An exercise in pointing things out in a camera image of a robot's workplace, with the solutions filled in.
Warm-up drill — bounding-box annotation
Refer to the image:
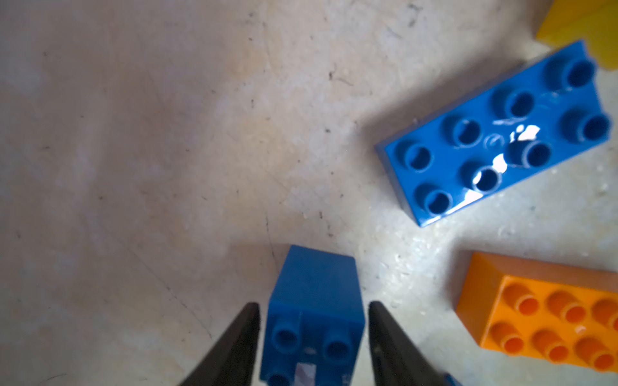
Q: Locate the yellow lego brick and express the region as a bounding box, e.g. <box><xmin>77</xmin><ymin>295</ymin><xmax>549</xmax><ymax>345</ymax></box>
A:
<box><xmin>535</xmin><ymin>0</ymin><xmax>617</xmax><ymax>71</ymax></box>

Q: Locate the blue long lego brick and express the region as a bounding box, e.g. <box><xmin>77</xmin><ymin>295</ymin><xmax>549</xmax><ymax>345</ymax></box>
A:
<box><xmin>376</xmin><ymin>40</ymin><xmax>612</xmax><ymax>227</ymax></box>

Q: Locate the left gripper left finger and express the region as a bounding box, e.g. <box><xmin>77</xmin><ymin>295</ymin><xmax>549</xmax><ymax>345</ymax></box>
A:
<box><xmin>180</xmin><ymin>302</ymin><xmax>261</xmax><ymax>386</ymax></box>

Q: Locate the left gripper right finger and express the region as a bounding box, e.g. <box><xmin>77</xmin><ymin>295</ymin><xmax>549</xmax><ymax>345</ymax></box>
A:
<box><xmin>369</xmin><ymin>301</ymin><xmax>447</xmax><ymax>386</ymax></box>

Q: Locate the blue square lego brick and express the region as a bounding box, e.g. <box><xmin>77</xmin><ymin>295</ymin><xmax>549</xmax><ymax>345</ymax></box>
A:
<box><xmin>260</xmin><ymin>245</ymin><xmax>365</xmax><ymax>385</ymax></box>

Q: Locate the orange lego brick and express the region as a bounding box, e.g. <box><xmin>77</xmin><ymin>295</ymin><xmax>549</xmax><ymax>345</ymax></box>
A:
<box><xmin>455</xmin><ymin>252</ymin><xmax>617</xmax><ymax>372</ymax></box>

